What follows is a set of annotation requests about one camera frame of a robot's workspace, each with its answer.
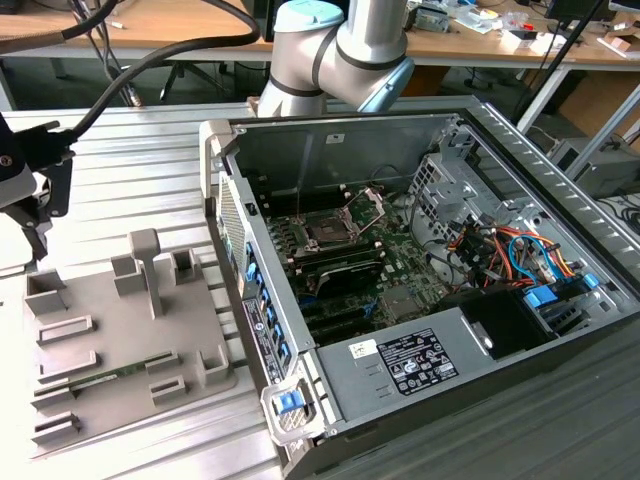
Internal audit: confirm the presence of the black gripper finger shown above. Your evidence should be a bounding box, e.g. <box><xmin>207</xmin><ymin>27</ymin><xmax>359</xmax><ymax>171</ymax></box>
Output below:
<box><xmin>9</xmin><ymin>197</ymin><xmax>54</xmax><ymax>264</ymax></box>

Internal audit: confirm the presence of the black RAM slot row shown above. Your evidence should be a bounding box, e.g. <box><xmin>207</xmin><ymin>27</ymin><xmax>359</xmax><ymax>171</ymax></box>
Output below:
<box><xmin>289</xmin><ymin>238</ymin><xmax>386</xmax><ymax>275</ymax></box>
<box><xmin>259</xmin><ymin>185</ymin><xmax>349</xmax><ymax>217</ymax></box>

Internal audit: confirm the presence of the CPU socket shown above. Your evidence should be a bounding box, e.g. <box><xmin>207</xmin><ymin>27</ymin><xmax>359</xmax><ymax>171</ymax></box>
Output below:
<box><xmin>292</xmin><ymin>212</ymin><xmax>364</xmax><ymax>251</ymax></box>

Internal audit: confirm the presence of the grey parts rack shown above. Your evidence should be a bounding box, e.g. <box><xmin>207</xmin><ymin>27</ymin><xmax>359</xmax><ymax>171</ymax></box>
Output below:
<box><xmin>20</xmin><ymin>228</ymin><xmax>240</xmax><ymax>460</ymax></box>

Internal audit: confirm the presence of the green RAM stick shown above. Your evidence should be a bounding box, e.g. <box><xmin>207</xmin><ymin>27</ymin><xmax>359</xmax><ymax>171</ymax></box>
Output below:
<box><xmin>68</xmin><ymin>355</ymin><xmax>171</xmax><ymax>390</ymax></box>

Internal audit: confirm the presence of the wooden desk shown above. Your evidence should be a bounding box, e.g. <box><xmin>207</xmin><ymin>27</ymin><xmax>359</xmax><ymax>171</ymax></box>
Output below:
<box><xmin>402</xmin><ymin>0</ymin><xmax>640</xmax><ymax>74</ymax></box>
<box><xmin>0</xmin><ymin>0</ymin><xmax>275</xmax><ymax>61</ymax></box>

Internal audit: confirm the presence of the open grey PC case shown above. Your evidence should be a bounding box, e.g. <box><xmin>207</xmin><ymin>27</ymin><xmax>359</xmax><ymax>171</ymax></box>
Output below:
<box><xmin>198</xmin><ymin>94</ymin><xmax>640</xmax><ymax>480</ymax></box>

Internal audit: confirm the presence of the blue case latch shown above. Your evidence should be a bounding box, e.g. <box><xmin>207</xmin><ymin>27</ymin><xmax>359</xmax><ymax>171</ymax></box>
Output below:
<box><xmin>274</xmin><ymin>393</ymin><xmax>304</xmax><ymax>415</ymax></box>

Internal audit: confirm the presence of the black graphics card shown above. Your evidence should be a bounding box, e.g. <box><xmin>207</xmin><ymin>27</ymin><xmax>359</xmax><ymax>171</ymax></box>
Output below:
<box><xmin>314</xmin><ymin>262</ymin><xmax>384</xmax><ymax>301</ymax></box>

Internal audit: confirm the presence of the metal socket cover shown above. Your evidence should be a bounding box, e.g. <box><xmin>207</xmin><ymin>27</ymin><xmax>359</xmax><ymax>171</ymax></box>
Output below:
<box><xmin>344</xmin><ymin>185</ymin><xmax>389</xmax><ymax>235</ymax></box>

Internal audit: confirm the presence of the grey power supply unit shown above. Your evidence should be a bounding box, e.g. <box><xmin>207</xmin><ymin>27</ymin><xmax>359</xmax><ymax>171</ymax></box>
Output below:
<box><xmin>314</xmin><ymin>307</ymin><xmax>494</xmax><ymax>421</ymax></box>

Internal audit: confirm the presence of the green motherboard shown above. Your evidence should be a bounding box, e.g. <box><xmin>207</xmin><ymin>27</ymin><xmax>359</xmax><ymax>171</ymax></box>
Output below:
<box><xmin>264</xmin><ymin>199</ymin><xmax>466</xmax><ymax>346</ymax></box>

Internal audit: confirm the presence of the silver chipset heatsink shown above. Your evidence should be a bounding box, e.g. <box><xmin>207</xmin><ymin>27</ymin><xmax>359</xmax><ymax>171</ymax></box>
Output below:
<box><xmin>382</xmin><ymin>287</ymin><xmax>421</xmax><ymax>321</ymax></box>

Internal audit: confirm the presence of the silver drive cage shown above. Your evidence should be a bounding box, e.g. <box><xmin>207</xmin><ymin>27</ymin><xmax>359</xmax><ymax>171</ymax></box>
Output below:
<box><xmin>407</xmin><ymin>152</ymin><xmax>501</xmax><ymax>251</ymax></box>

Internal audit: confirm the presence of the grey optical drive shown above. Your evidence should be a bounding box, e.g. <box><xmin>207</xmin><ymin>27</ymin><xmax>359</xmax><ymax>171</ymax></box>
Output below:
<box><xmin>407</xmin><ymin>3</ymin><xmax>450</xmax><ymax>34</ymax></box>

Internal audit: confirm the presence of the blue disk carrier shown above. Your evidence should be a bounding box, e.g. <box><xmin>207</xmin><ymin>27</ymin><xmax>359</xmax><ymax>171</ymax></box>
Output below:
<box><xmin>522</xmin><ymin>285</ymin><xmax>560</xmax><ymax>315</ymax></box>

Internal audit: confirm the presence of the black stand pole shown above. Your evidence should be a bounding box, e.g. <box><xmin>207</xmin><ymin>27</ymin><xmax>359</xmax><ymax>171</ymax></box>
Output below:
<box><xmin>514</xmin><ymin>0</ymin><xmax>606</xmax><ymax>121</ymax></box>

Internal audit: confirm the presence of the grey desktop computer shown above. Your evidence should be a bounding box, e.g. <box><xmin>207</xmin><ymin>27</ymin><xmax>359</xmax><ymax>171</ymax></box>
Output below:
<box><xmin>547</xmin><ymin>137</ymin><xmax>640</xmax><ymax>199</ymax></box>

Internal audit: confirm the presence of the brown cardboard box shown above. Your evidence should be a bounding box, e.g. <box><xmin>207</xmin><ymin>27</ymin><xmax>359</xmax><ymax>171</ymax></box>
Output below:
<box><xmin>557</xmin><ymin>69</ymin><xmax>640</xmax><ymax>139</ymax></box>

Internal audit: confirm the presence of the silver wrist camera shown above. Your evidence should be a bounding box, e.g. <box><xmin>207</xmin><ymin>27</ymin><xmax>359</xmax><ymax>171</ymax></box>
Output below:
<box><xmin>0</xmin><ymin>127</ymin><xmax>39</xmax><ymax>207</ymax></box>

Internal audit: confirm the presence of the black camera bracket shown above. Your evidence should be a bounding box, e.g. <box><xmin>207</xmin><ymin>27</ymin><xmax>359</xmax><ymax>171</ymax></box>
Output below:
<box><xmin>22</xmin><ymin>121</ymin><xmax>77</xmax><ymax>219</ymax></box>

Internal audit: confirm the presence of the black cable with brown sleeve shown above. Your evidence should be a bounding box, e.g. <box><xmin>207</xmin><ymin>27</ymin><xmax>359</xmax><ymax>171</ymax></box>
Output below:
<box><xmin>0</xmin><ymin>0</ymin><xmax>121</xmax><ymax>49</ymax></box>

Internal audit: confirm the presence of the thin black dangling cable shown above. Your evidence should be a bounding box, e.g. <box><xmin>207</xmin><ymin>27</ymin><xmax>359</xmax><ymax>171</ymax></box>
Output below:
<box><xmin>74</xmin><ymin>0</ymin><xmax>146</xmax><ymax>109</ymax></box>

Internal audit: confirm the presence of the thick black camera cable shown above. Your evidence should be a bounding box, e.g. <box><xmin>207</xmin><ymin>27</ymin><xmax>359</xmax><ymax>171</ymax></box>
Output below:
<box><xmin>69</xmin><ymin>0</ymin><xmax>262</xmax><ymax>144</ymax></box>

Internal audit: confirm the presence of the coloured power wire bundle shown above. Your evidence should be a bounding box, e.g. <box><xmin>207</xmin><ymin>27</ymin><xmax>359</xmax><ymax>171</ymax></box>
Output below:
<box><xmin>446</xmin><ymin>223</ymin><xmax>589</xmax><ymax>294</ymax></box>

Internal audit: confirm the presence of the black plastic duct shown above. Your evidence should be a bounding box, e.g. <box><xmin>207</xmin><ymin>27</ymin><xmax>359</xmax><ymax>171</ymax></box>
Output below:
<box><xmin>438</xmin><ymin>288</ymin><xmax>560</xmax><ymax>362</ymax></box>

